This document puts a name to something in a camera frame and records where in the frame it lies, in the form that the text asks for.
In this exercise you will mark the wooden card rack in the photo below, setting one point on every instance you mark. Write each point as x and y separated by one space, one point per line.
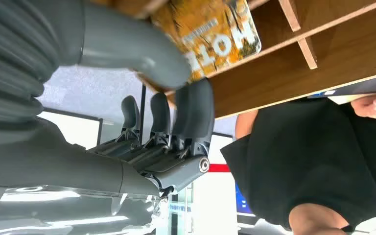
304 71

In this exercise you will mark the dark flat device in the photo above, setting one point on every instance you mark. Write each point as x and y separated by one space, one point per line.
366 87

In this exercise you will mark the person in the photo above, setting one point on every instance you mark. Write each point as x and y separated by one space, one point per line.
311 162

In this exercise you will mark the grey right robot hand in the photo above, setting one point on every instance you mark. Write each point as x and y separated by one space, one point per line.
51 162

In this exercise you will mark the blue computer screen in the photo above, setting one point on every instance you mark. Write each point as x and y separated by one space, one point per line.
242 202

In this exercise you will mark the grey ribbed right arm sleeve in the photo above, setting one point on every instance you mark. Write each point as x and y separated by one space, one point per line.
9 48

